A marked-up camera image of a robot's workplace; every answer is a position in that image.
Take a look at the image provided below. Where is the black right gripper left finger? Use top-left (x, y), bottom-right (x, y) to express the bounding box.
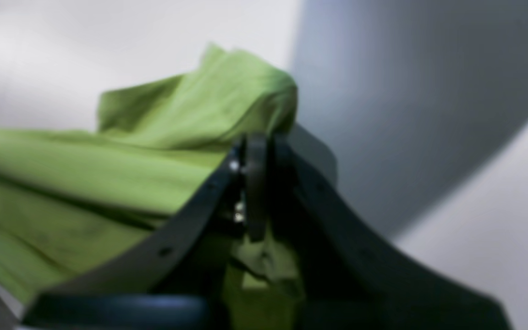
top-left (21, 133), bottom-right (268, 330)

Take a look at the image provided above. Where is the green t-shirt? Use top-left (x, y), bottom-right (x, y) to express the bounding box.
top-left (0, 44), bottom-right (298, 306)

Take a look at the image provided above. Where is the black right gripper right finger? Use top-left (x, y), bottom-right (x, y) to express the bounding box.
top-left (271, 134), bottom-right (511, 330)

